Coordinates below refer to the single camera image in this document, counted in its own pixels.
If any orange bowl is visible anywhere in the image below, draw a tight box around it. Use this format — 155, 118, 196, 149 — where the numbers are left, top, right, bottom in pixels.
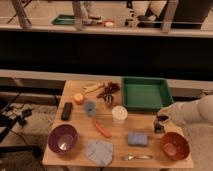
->
161, 132, 190, 161

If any purple bowl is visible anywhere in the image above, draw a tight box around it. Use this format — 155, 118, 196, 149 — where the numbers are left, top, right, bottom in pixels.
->
48, 124, 78, 154

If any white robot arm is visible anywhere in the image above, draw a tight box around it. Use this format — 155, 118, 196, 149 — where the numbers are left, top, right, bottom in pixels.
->
153, 95, 213, 133

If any silver fork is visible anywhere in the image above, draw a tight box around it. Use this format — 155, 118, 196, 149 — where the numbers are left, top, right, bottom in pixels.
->
121, 155, 153, 161

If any green plastic tray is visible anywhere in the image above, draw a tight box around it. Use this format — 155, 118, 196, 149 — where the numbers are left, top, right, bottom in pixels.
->
121, 77, 173, 112

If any orange carrot toy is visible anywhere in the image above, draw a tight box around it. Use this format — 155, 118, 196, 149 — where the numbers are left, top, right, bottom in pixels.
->
92, 119, 111, 138

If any green tray in background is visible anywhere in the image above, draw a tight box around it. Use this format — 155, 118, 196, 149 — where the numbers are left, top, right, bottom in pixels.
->
52, 14, 75, 25

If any white cup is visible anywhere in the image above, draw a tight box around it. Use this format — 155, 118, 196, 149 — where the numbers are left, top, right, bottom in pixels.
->
112, 106, 128, 124

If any black rectangular block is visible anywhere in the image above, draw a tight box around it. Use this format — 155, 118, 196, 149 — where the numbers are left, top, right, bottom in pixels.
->
61, 102, 73, 121

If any red round object in background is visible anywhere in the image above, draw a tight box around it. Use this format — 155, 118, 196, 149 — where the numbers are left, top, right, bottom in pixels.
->
103, 20, 114, 27

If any blue sponge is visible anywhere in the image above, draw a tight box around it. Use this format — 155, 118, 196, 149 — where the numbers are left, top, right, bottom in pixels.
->
128, 132, 148, 146

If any blue small cup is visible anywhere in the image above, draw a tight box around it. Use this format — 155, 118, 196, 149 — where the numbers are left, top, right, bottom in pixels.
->
84, 101, 96, 117

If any grey-blue folded cloth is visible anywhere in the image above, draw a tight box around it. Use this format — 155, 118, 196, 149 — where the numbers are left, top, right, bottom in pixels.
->
85, 140, 114, 166

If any yellow banana toy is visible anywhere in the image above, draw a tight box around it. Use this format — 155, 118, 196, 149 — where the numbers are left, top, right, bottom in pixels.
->
83, 83, 104, 93

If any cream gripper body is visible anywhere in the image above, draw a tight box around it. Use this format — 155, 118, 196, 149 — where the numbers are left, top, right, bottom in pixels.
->
154, 115, 169, 134

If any wooden table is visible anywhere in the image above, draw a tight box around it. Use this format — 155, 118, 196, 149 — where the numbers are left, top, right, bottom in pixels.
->
43, 81, 194, 169

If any orange round fruit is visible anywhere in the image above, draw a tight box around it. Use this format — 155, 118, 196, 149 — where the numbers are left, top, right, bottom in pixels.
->
73, 93, 85, 105

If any metal cookie cutter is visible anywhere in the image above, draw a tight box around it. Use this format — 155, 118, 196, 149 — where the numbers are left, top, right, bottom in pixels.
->
104, 94, 114, 107

